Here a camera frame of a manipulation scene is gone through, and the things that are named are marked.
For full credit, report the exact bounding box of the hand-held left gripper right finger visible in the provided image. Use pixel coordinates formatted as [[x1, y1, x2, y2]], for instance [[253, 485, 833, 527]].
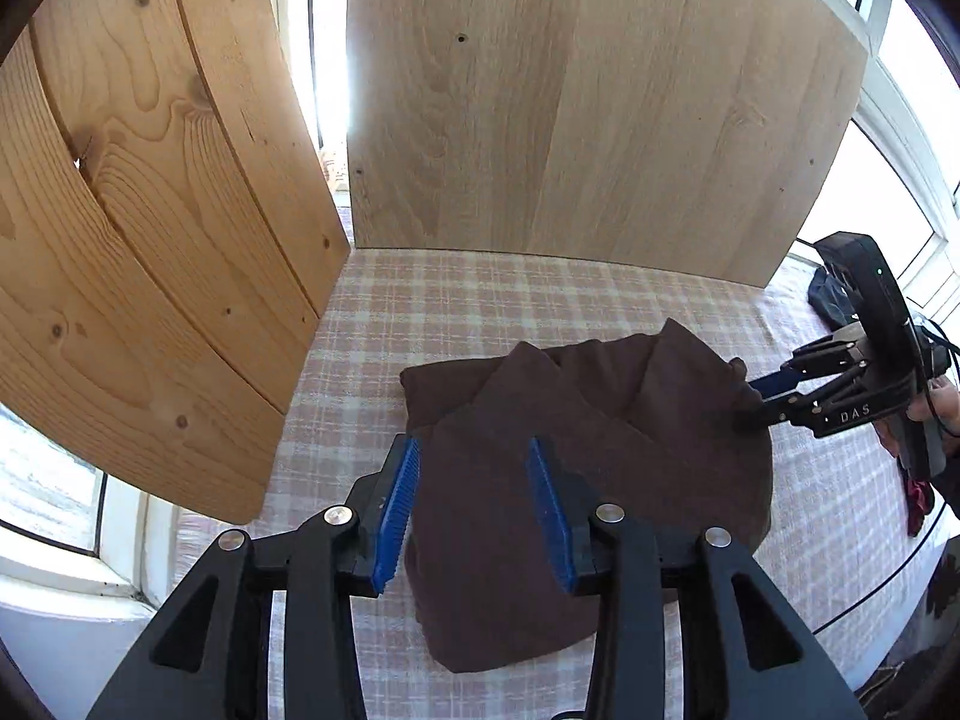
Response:
[[525, 436, 869, 720]]

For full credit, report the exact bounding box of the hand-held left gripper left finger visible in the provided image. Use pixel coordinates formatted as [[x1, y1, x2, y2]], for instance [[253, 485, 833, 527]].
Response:
[[88, 433, 422, 720]]

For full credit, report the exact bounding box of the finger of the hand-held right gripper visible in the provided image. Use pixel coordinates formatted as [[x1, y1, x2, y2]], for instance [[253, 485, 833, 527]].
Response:
[[732, 372, 877, 439], [748, 336, 872, 401]]

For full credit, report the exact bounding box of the brown fleece sweater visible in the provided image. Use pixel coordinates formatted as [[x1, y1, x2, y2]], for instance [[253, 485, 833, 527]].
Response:
[[398, 316, 776, 675]]

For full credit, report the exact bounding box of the person's right hand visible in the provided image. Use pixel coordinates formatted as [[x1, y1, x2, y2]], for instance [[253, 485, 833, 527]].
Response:
[[910, 376, 960, 441]]

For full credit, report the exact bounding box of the black garment with yellow print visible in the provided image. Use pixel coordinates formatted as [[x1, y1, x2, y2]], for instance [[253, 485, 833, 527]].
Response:
[[808, 263, 860, 326]]

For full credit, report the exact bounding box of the dark red garment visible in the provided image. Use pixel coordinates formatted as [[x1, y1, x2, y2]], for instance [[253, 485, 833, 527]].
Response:
[[905, 475, 935, 539]]

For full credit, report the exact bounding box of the white-framed bay window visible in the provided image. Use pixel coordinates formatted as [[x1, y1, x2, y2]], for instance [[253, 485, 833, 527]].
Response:
[[0, 0, 960, 609]]

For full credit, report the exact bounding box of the pink plaid blanket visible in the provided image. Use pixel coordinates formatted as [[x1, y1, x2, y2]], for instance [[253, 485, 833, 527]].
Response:
[[169, 206, 954, 720]]

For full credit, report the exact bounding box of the light oak board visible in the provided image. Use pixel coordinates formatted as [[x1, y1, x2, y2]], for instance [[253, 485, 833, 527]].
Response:
[[346, 0, 870, 288]]

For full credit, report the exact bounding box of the pine plank board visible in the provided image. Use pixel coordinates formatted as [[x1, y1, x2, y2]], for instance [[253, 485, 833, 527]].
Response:
[[0, 0, 354, 525]]

